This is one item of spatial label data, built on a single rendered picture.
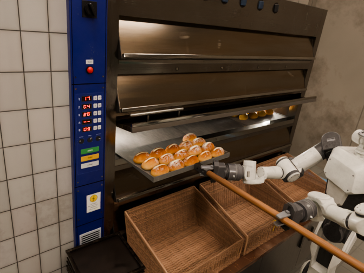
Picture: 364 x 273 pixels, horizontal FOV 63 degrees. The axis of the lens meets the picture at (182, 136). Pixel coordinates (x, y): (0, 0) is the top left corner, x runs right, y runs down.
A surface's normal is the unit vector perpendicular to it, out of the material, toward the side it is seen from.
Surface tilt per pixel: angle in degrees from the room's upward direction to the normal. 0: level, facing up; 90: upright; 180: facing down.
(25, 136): 90
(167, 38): 70
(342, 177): 91
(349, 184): 91
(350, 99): 90
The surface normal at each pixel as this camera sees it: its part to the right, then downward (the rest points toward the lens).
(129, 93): 0.63, 0.01
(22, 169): 0.63, 0.35
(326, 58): -0.76, 0.16
